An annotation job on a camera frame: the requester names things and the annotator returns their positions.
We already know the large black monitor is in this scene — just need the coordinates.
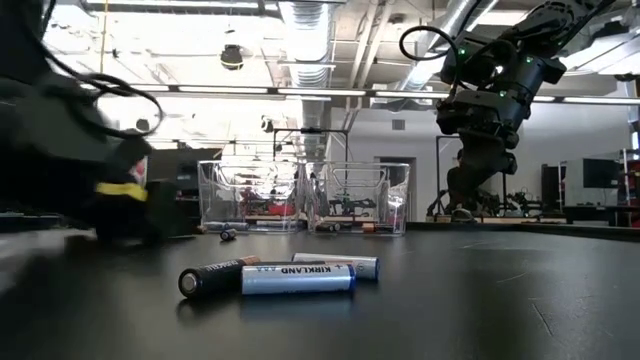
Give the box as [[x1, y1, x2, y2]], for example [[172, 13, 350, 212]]
[[147, 147, 224, 194]]

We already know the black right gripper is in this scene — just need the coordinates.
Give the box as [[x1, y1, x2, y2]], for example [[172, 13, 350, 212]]
[[434, 89, 531, 201]]

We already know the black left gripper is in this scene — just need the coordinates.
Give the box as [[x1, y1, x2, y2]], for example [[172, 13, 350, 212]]
[[74, 133, 197, 245]]

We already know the long ceiling light strip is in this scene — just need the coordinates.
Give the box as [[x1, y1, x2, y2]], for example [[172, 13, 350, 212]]
[[177, 85, 451, 100]]

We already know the black ceiling speaker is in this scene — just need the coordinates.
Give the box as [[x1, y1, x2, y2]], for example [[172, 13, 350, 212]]
[[219, 43, 245, 72]]

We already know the black table mat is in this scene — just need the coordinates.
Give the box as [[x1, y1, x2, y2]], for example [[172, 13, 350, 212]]
[[0, 222, 640, 360]]

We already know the clear plastic bin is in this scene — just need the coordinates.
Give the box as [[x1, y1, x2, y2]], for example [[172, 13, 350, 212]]
[[304, 160, 412, 237], [197, 159, 304, 234]]

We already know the silver ventilation duct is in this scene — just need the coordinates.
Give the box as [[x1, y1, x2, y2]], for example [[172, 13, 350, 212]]
[[277, 0, 344, 89], [399, 0, 501, 91]]

